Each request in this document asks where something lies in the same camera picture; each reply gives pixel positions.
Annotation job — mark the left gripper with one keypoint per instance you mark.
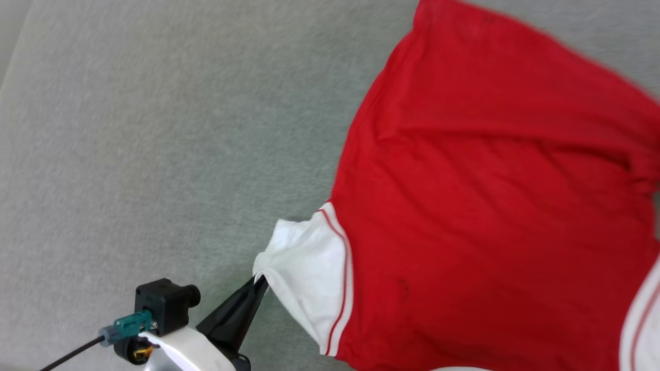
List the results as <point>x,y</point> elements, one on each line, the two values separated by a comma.
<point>191,353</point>

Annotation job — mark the red and white garment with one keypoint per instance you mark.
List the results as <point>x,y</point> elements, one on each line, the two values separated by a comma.
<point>490,180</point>

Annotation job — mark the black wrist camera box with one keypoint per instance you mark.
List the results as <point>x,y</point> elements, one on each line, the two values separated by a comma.
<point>165,304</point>

